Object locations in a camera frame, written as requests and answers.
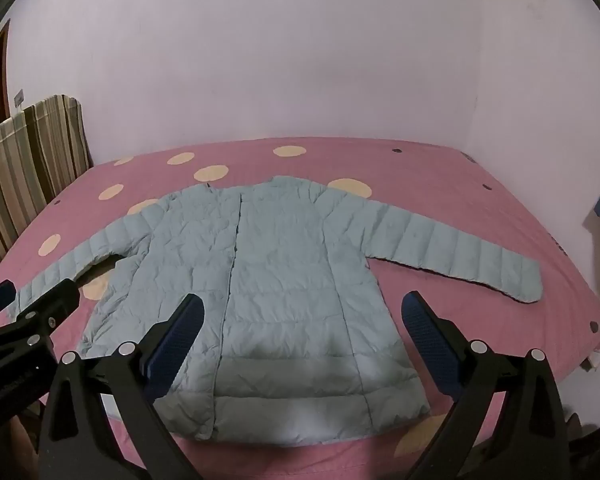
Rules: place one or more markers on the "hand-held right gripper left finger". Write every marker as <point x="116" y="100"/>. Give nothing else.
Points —
<point x="177" y="342"/>

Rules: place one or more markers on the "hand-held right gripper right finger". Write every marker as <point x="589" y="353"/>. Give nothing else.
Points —
<point x="430" y="345"/>

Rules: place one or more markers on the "light blue puffer jacket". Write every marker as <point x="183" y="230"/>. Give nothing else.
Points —
<point x="290" y="280"/>

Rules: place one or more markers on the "striped cushion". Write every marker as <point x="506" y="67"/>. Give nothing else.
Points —
<point x="25" y="160"/>

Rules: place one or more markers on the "pink dotted bed sheet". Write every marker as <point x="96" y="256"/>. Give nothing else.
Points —
<point x="455" y="180"/>

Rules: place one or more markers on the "white wall switch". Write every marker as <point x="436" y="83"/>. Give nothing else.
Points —
<point x="19" y="97"/>

